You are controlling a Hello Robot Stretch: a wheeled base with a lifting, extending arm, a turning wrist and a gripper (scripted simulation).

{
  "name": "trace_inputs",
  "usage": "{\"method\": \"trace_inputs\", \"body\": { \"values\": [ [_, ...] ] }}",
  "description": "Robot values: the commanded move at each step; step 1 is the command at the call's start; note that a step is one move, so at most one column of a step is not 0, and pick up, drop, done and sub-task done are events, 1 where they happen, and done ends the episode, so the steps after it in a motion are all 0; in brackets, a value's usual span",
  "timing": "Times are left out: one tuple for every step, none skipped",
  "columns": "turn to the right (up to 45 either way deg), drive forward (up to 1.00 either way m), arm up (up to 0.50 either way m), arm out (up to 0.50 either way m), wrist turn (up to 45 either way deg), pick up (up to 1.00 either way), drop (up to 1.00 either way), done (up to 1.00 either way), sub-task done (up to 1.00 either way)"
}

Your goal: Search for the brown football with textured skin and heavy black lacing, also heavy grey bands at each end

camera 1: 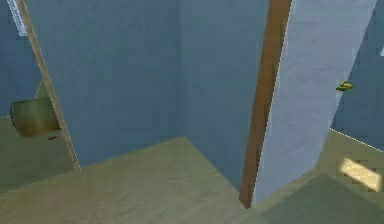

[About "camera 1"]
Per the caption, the olive green round bin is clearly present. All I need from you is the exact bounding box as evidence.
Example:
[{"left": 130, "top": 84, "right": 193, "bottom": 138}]
[{"left": 9, "top": 96, "right": 62, "bottom": 138}]

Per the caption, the yellow door handle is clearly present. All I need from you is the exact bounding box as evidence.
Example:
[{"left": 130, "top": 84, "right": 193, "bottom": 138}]
[{"left": 335, "top": 80, "right": 355, "bottom": 92}]

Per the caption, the pale blue room door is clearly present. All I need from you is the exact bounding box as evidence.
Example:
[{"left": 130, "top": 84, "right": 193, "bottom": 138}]
[{"left": 250, "top": 0, "right": 378, "bottom": 208}]

